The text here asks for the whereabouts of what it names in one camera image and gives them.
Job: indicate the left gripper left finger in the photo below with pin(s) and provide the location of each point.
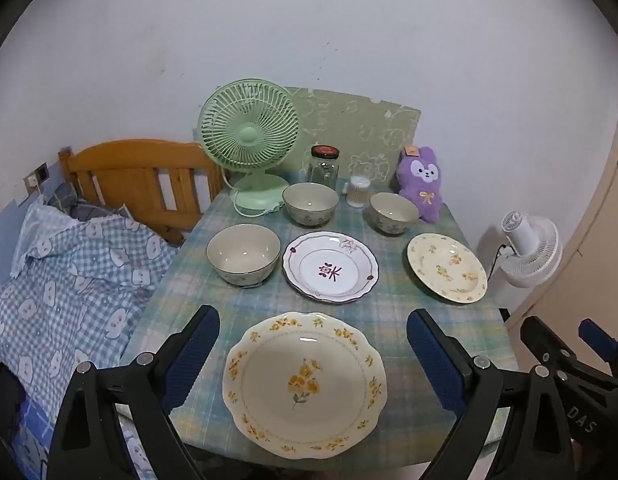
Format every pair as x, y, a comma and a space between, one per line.
88, 440

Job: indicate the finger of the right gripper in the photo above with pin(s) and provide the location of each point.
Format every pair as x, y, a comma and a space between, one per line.
603, 344
548, 348

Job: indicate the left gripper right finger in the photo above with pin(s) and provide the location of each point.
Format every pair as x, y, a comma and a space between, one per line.
535, 444

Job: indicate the round yellow flower plate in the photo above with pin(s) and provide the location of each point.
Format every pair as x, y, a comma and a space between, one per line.
447, 267

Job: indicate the scalloped yellow flower plate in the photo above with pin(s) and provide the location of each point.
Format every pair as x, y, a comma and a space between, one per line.
304, 386

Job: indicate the ceramic bowl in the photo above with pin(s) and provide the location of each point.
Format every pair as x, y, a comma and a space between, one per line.
244, 255
310, 204
391, 213

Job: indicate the red pattern white plate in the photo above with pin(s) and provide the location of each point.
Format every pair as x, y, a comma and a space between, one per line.
330, 267

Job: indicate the beige door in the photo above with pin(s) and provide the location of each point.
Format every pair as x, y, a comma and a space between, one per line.
586, 284

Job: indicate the white standing fan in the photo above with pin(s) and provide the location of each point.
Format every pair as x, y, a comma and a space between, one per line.
531, 254

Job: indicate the blue checked bear blanket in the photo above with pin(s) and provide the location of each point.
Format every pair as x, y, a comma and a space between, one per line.
76, 292

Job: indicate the plaid green tablecloth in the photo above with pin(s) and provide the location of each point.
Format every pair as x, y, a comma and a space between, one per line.
412, 425

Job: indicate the purple plush bunny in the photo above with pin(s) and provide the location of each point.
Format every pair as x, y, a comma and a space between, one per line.
419, 180

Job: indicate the cotton swab container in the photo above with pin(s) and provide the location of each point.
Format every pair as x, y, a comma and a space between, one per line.
358, 191

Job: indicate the green patterned mat board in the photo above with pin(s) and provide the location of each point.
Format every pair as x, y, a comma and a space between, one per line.
369, 134

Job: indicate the glass jar black lid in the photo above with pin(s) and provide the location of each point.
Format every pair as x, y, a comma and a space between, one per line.
324, 165

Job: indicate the green desk fan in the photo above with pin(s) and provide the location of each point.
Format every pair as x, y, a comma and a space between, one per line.
247, 127

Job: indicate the wall power outlet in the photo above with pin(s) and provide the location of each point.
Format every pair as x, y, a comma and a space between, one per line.
34, 181

